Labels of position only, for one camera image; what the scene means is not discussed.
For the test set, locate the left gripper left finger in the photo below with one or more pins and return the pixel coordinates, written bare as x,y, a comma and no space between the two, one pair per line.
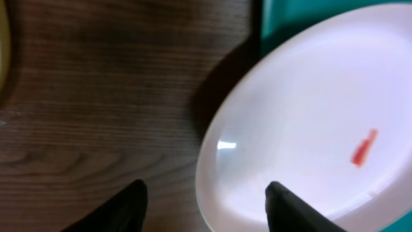
124,212

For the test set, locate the teal plastic tray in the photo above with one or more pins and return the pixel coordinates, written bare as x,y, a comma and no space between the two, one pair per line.
273,19

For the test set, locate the white plate green rim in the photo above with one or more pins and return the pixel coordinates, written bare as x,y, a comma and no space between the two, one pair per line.
5,43

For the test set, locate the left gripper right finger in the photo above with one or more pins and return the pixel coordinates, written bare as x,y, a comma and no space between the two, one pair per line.
286,212

